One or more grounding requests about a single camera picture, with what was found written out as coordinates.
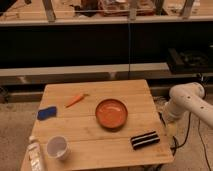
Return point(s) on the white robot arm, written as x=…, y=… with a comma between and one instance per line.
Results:
x=188, y=97

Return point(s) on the orange round plate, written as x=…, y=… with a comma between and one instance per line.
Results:
x=111, y=113

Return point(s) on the orange toy carrot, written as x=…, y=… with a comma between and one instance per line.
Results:
x=76, y=99

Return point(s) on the blue sponge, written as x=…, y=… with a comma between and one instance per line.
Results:
x=46, y=113

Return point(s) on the white paper cup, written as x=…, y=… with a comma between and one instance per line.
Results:
x=57, y=147

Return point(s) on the black box on shelf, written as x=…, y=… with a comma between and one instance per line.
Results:
x=190, y=61

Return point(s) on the clear plastic bottle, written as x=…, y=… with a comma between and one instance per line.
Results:
x=35, y=155

